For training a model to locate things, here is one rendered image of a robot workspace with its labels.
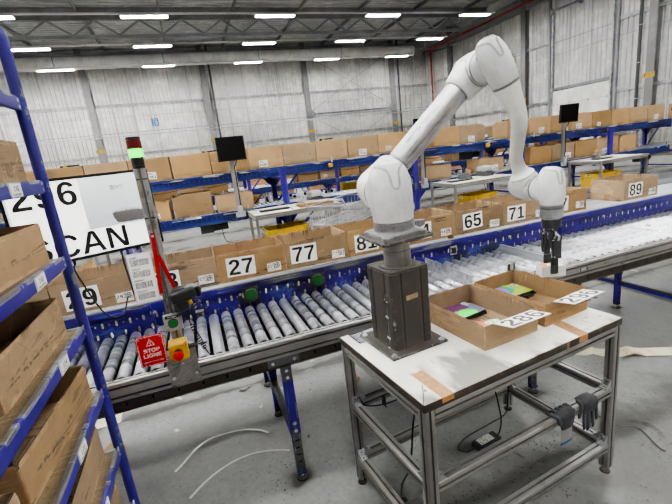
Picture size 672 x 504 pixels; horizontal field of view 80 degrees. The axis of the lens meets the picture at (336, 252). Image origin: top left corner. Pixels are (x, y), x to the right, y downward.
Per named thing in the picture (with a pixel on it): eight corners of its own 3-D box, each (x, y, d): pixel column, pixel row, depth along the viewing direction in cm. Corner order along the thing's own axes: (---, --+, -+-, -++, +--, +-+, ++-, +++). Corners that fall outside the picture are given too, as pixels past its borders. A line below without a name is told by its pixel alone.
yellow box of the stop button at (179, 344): (170, 365, 155) (166, 348, 154) (171, 355, 163) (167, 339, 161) (209, 355, 160) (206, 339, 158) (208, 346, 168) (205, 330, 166)
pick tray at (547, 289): (545, 327, 162) (545, 304, 160) (473, 301, 195) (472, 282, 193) (588, 308, 174) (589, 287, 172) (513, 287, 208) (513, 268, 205)
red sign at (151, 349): (141, 368, 159) (134, 339, 156) (141, 367, 160) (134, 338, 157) (184, 357, 164) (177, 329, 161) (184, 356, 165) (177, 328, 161)
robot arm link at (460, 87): (355, 194, 159) (344, 189, 180) (384, 219, 164) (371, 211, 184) (485, 35, 152) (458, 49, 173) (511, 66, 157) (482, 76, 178)
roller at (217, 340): (215, 364, 173) (213, 354, 172) (209, 322, 221) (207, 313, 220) (227, 361, 175) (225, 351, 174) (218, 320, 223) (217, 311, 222)
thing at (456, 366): (424, 414, 124) (424, 405, 123) (340, 343, 175) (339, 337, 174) (622, 324, 164) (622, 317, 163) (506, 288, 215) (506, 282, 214)
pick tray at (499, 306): (485, 351, 149) (484, 327, 147) (421, 318, 184) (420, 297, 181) (538, 330, 160) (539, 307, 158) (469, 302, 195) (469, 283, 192)
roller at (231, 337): (231, 360, 175) (229, 350, 174) (221, 319, 223) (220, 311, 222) (242, 357, 177) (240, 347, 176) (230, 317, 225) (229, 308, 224)
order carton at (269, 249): (219, 285, 224) (213, 256, 220) (216, 272, 251) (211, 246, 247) (288, 271, 236) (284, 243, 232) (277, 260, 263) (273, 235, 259)
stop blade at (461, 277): (471, 291, 217) (471, 275, 215) (425, 271, 259) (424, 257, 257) (472, 290, 217) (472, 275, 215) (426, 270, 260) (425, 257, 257)
